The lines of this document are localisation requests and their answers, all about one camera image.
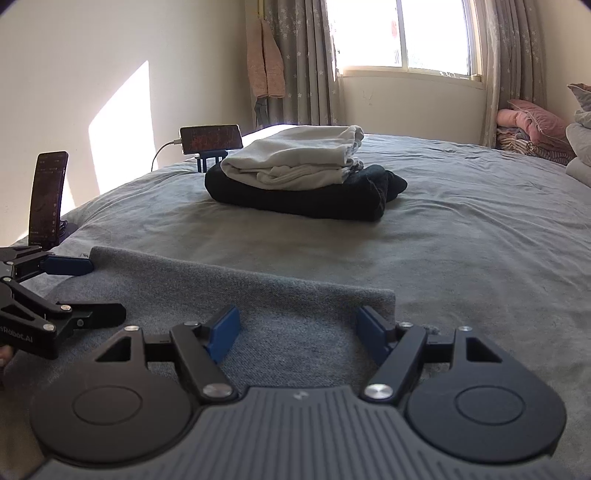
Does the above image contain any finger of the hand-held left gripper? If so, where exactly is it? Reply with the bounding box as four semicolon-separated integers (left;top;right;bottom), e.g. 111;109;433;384
0;277;127;335
0;246;96;281

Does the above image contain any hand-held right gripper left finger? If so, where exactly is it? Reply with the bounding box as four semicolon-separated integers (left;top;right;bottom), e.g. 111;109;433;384
92;305;243;403

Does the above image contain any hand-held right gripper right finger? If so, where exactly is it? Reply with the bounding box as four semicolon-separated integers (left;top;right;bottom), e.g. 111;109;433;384
356;306;505;404

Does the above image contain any grey patterned knit sweater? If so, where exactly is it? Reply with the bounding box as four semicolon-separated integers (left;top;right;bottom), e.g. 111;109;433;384
0;246;397;402

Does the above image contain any upright smartphone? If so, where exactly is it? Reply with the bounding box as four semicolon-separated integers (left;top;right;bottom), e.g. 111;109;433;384
28;151;70;247

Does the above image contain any bed with grey sheet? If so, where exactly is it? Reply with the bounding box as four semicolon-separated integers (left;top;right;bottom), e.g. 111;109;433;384
0;124;591;480

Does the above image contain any folded dark garment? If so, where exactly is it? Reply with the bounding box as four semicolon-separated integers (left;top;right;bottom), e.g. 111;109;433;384
204;162;408;221

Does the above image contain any blue chair-shaped phone stand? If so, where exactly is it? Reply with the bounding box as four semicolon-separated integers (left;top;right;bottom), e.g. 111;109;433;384
195;150;229;173

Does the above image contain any folded white garment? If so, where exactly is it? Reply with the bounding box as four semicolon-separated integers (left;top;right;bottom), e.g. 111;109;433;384
220;125;365;191

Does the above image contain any sideways smartphone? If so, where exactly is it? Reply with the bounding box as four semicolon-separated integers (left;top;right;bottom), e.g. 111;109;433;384
179;124;244;155

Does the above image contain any striped folded blanket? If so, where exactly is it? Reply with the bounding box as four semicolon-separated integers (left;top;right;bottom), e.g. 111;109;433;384
496;128;573;166

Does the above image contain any pink pillows pile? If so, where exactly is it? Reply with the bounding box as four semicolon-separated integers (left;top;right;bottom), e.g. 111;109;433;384
496;98;571;144

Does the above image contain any pink hanging jacket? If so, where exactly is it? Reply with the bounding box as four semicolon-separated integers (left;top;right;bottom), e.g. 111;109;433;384
246;18;286;99

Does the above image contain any folded light grey quilt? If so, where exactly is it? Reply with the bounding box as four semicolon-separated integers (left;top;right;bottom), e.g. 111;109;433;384
566;122;591;188

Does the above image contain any grey star-patterned curtain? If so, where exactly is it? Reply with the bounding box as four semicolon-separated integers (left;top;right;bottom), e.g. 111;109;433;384
471;0;548;147
263;0;345;127

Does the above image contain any window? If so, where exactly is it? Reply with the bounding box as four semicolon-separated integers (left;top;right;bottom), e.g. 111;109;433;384
325;0;488;88

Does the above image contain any grey pillow with pink trim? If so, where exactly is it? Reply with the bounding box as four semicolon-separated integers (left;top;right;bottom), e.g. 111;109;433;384
567;83;591;127

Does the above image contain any white charging cable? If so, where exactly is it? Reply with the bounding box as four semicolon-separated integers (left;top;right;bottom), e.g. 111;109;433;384
151;140;182;171

